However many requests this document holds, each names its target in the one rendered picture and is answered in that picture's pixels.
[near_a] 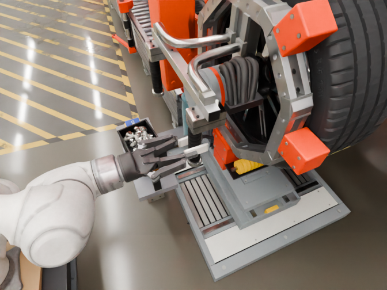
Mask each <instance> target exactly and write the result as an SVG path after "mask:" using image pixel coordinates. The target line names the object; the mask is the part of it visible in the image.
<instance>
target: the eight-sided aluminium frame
mask: <svg viewBox="0 0 387 290"><path fill-rule="evenodd" d="M233 3H234V4H235V5H237V6H238V8H239V9H240V10H241V11H242V12H244V13H247V14H248V15H249V16H250V17H251V19H252V20H254V21H255V22H256V23H258V24H259V25H260V26H261V27H262V29H263V31H264V36H265V40H266V43H267V48H268V53H269V56H270V61H271V66H272V70H273V73H274V78H275V83H276V87H277V90H278V95H279V99H280V111H279V114H278V117H277V119H276V122H275V125H274V128H273V130H272V133H271V136H270V138H269V141H268V143H267V145H261V144H252V143H249V142H248V141H247V139H246V138H245V136H244V135H243V134H242V133H241V131H240V130H239V129H238V127H237V126H236V125H235V123H234V122H233V120H232V119H231V118H230V116H229V115H228V113H227V114H226V118H227V119H226V121H225V124H226V125H227V127H228V129H229V130H228V129H227V127H226V126H225V125H223V126H220V127H217V128H218V130H219V132H220V133H221V134H222V136H223V137H224V139H225V140H226V142H227V143H228V145H229V146H230V148H231V149H232V152H233V154H235V155H236V157H237V158H239V159H246V160H249V161H253V162H257V163H261V164H264V165H268V166H271V165H274V164H276V163H278V162H281V161H283V160H284V158H283V157H282V156H281V155H280V153H279V152H278V148H279V146H280V143H281V141H282V139H283V137H284V135H285V134H288V133H290V132H293V131H296V130H299V129H301V128H302V127H303V125H304V123H305V121H306V119H307V118H308V116H309V115H310V114H311V110H312V108H313V99H312V98H313V93H311V91H310V86H309V81H308V75H307V72H306V67H305V62H304V58H303V53H302V52H301V53H298V54H294V55H290V56H286V57H282V56H281V53H280V50H279V47H278V44H277V41H276V38H275V35H274V32H273V28H274V27H275V25H276V24H277V23H278V22H279V21H280V20H281V19H282V18H283V17H284V16H285V15H286V14H287V13H288V12H289V11H290V10H291V9H292V7H290V6H289V5H288V4H287V2H282V1H281V0H208V1H207V3H206V4H205V6H204V7H203V9H202V10H201V11H200V12H199V15H198V21H197V24H198V37H205V36H212V35H216V34H217V23H218V20H219V19H220V18H221V17H222V16H223V15H224V14H225V13H226V12H227V11H228V10H229V8H230V7H231V6H232V4H233ZM207 29H208V34H207ZM214 62H215V60H211V61H209V62H207V63H204V64H202V65H201V66H199V67H198V70H201V69H203V68H207V67H212V66H214ZM229 131H230V132H229ZM231 133H232V134H231ZM232 135H233V136H232ZM235 139H236V140H235ZM236 141H237V142H238V143H237V142H236Z"/></svg>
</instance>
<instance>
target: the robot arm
mask: <svg viewBox="0 0 387 290"><path fill-rule="evenodd" d="M138 144H139V145H138V149H136V150H135V151H133V152H125V153H123V154H120V155H118V156H117V158H115V156H114V155H113V154H111V155H107V156H104V157H101V158H98V159H94V160H92V161H88V162H77V163H72V164H69V165H66V166H62V167H59V168H56V169H53V170H51V171H48V172H46V173H44V174H42V175H40V176H38V177H37V178H35V179H34V180H33V181H31V182H30V183H29V184H28V185H27V186H26V188H25V189H24V190H22V191H20V189H19V187H18V186H17V185H16V184H15V183H13V182H11V181H9V180H4V179H0V290H22V289H23V284H22V282H21V273H20V252H21V251H22V253H23V254H24V256H26V258H27V259H28V260H29V261H30V262H31V263H33V264H34V265H36V266H39V267H42V268H55V267H59V266H62V265H64V264H66V263H68V262H70V261H72V260H73V259H74V258H75V257H76V256H77V255H78V254H79V253H80V252H81V251H82V250H83V249H84V247H85V246H86V244H87V242H88V239H89V237H90V234H91V232H92V229H93V225H94V218H95V204H94V202H95V200H96V197H98V196H101V195H102V194H107V193H108V192H111V191H114V190H116V189H120V188H122V187H123V186H124V181H125V182H127V183H128V182H131V181H134V180H137V179H138V178H140V177H147V176H148V177H149V178H150V179H151V180H152V183H156V182H157V181H159V180H160V179H161V178H163V177H166V176H168V175H170V174H173V173H175V172H177V171H179V170H182V169H185V168H186V167H187V160H189V159H192V158H196V157H197V156H198V154H201V153H203V152H206V151H208V143H205V144H202V145H199V146H196V147H193V148H189V149H187V150H184V153H183V154H177V155H172V156H168V157H162V158H160V157H157V156H158V155H160V154H162V153H164V152H166V151H168V150H170V149H172V148H174V147H176V146H178V145H179V147H183V146H186V145H188V135H185V136H182V137H179V138H178V137H177V136H173V134H168V135H164V136H160V137H157V138H152V139H149V140H139V141H138ZM148 148H149V149H148ZM146 149H148V150H146ZM163 166H166V167H163ZM161 167H163V168H161ZM159 168H161V169H159ZM154 169H159V170H157V171H153V170H154ZM152 171H153V172H152ZM7 240H8V241H9V243H10V245H15V247H13V248H11V249H10V250H8V251H7V252H6V243H7Z"/></svg>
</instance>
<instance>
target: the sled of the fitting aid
mask: <svg viewBox="0 0 387 290"><path fill-rule="evenodd" d="M212 149H214V146H212V147H210V148H208V151H206V152H203V153H201V156H202V162H203V164H204V166H205V168H206V170H207V172H208V173H209V175H210V177H211V179H212V181H213V183H214V184H215V186H216V188H217V189H218V192H219V194H220V195H221V197H222V199H223V201H224V202H225V204H226V206H227V208H228V210H229V211H230V213H231V215H232V217H233V219H234V221H235V222H236V224H237V226H238V228H239V229H240V230H242V229H244V228H247V227H249V226H251V225H253V224H255V223H257V222H260V221H262V220H264V219H266V218H268V217H270V216H272V215H275V214H277V213H279V212H282V211H284V210H285V209H288V208H290V207H292V206H295V205H297V204H298V202H299V201H300V199H301V197H300V196H299V195H298V193H297V192H296V191H295V189H294V190H293V191H292V192H291V193H289V194H287V195H284V196H282V197H280V198H278V199H275V200H273V201H270V202H269V203H266V204H264V205H261V206H259V207H257V208H255V209H252V210H250V211H248V212H246V213H243V212H242V210H241V208H240V207H239V205H238V204H237V202H236V200H235V198H234V197H233V195H232V193H231V191H230V190H229V188H228V187H227V185H226V183H225V181H224V180H223V178H222V176H221V175H220V173H219V171H218V169H217V168H216V166H215V165H214V162H213V161H212V159H211V158H210V156H209V150H212Z"/></svg>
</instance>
